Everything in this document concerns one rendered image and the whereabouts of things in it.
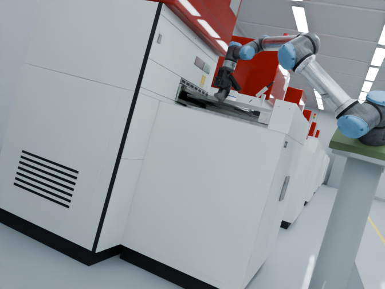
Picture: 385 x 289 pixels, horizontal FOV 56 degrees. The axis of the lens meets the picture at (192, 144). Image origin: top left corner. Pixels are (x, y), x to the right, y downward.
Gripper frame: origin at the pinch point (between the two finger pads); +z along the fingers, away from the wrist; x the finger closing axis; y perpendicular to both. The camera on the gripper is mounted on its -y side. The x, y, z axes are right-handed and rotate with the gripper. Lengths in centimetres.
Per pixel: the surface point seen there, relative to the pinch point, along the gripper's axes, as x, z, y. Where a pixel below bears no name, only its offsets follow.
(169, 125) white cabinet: 23, 19, 41
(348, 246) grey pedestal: 83, 48, -33
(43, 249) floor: 11, 91, 80
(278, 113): 57, 0, 8
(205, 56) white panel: -9.9, -23.6, 13.1
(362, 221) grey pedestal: 83, 35, -37
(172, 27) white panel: 18, -25, 51
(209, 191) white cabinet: 47, 42, 24
